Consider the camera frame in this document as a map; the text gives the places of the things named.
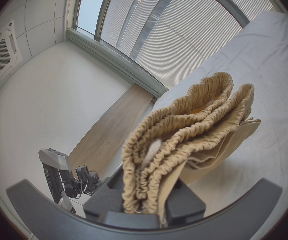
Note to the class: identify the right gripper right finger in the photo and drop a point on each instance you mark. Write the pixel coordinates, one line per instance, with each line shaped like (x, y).
(186, 204)

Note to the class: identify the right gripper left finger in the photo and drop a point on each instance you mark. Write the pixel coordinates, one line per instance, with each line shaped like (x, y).
(101, 201)

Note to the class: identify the tan garment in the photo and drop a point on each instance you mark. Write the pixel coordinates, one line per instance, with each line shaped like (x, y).
(184, 134)

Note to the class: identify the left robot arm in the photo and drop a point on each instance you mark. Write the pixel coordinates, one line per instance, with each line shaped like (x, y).
(56, 159)

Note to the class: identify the window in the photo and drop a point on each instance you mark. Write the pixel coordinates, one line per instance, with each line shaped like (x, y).
(184, 34)

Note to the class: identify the white ceiling air vent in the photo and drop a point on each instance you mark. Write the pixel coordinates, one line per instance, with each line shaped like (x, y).
(0, 56)

